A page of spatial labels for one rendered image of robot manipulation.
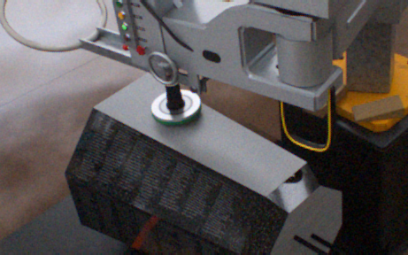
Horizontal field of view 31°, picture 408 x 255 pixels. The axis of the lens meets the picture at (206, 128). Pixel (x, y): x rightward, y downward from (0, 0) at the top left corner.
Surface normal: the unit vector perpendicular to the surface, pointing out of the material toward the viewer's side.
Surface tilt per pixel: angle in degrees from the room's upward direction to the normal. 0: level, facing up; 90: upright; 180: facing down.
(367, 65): 90
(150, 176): 45
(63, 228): 0
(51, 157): 0
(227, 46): 90
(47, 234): 0
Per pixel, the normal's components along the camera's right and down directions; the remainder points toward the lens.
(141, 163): -0.56, -0.18
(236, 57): -0.59, 0.56
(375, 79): -0.30, 0.62
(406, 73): -0.12, -0.78
